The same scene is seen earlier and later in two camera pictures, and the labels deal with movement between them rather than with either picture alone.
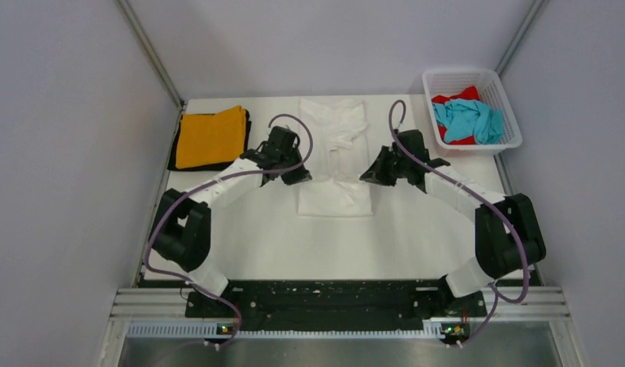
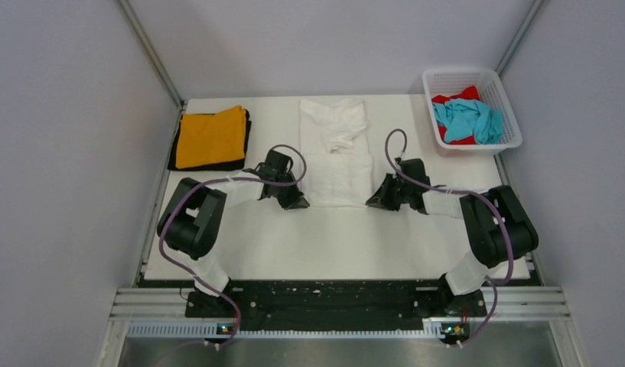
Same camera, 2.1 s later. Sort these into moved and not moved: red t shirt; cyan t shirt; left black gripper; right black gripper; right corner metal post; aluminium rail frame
Moved: right black gripper; left black gripper
Not moved: right corner metal post; cyan t shirt; aluminium rail frame; red t shirt
